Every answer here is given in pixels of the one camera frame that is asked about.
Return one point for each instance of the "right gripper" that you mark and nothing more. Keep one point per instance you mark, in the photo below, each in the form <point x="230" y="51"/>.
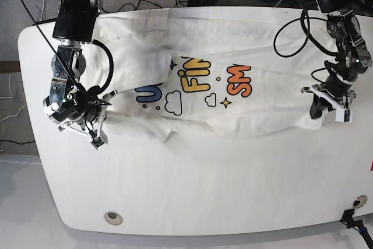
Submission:
<point x="84" y="116"/>

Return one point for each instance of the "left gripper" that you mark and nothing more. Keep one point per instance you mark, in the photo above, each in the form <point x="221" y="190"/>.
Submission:
<point x="328" y="96"/>

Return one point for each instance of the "white printed T-shirt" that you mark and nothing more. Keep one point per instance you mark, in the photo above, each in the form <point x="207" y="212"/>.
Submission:
<point x="207" y="77"/>

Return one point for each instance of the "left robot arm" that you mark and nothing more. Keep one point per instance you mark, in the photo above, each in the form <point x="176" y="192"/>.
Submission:
<point x="352" y="57"/>

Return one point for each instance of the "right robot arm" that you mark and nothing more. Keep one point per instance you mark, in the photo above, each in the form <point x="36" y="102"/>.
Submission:
<point x="74" y="26"/>

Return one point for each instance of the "silver table grommet left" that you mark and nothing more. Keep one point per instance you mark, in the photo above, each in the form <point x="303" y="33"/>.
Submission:
<point x="113" y="218"/>

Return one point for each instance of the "silver table grommet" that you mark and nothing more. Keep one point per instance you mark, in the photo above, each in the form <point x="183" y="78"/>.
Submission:
<point x="360" y="201"/>
<point x="113" y="218"/>

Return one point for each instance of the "silver table grommet right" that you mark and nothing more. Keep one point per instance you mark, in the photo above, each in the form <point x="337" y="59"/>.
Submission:
<point x="360" y="201"/>

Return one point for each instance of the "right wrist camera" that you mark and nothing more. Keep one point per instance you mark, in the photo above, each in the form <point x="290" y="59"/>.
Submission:
<point x="98" y="139"/>

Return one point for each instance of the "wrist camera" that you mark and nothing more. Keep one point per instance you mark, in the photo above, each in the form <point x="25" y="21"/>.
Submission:
<point x="344" y="115"/>
<point x="98" y="139"/>

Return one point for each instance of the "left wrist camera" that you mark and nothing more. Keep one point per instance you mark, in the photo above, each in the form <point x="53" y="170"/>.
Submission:
<point x="344" y="115"/>

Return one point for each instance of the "black clamp with cable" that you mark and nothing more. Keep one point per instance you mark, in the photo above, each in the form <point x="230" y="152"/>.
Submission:
<point x="350" y="223"/>

